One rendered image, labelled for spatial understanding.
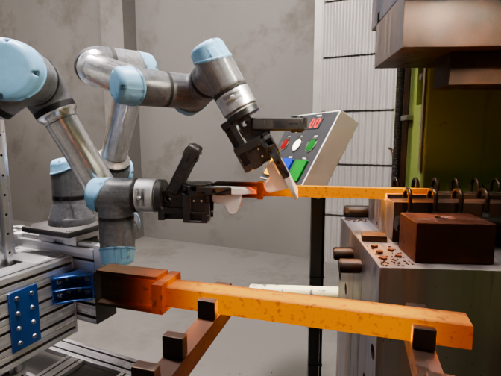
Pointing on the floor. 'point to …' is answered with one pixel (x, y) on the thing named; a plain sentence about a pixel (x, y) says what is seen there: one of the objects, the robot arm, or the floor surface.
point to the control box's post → (314, 279)
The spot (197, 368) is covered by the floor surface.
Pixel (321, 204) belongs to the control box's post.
